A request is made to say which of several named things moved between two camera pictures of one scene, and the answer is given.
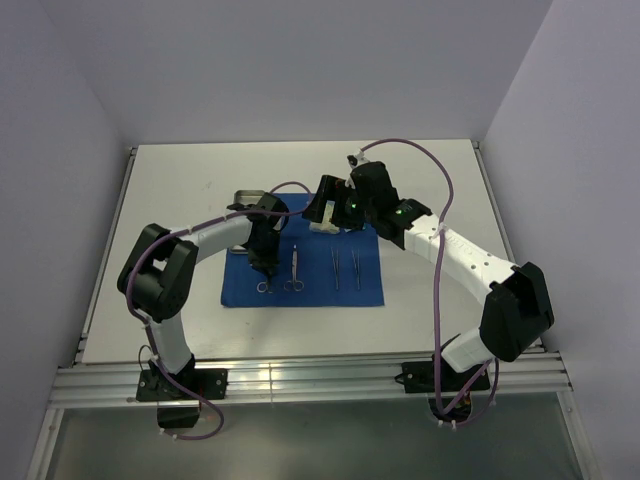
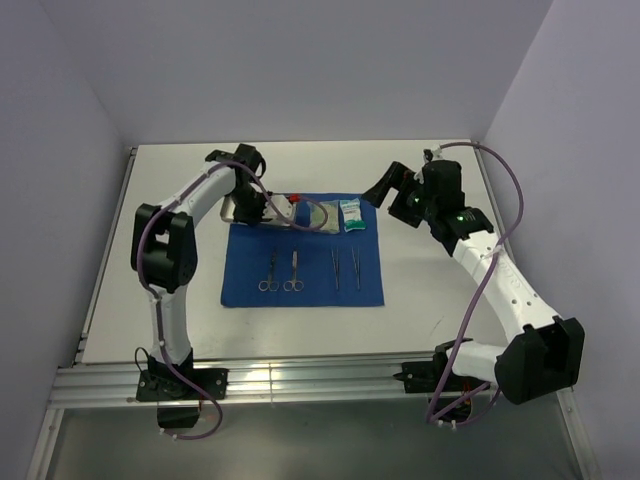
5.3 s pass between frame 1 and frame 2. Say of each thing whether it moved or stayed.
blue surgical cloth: stayed
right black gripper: moved
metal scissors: stayed
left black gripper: moved
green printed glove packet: stayed
